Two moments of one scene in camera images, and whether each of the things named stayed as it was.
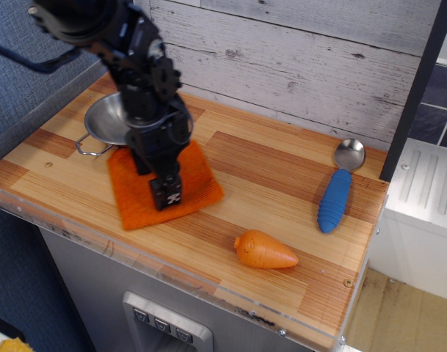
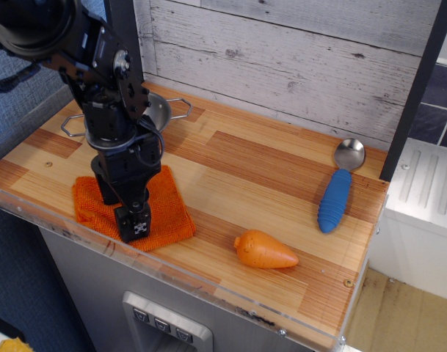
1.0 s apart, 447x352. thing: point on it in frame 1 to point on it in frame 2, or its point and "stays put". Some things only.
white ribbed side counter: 417,240 stays put
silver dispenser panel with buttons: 154,326 stays put
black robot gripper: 162,144 to 131,169
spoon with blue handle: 349,155 stays put
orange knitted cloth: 199,187 to 169,218
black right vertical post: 446,13 stays put
